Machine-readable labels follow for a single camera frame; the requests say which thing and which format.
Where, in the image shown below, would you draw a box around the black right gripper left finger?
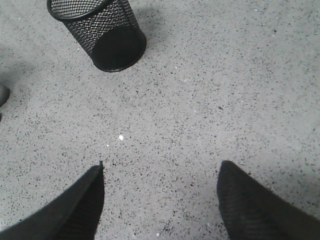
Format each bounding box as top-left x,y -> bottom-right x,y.
0,163 -> 105,240

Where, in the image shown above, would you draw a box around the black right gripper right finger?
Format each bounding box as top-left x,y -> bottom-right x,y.
216,160 -> 320,240

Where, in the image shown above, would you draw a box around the grey orange handled scissors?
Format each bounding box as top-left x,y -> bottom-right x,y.
0,83 -> 10,107

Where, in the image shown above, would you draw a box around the black mesh pen bucket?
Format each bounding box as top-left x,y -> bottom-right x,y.
47,0 -> 147,72

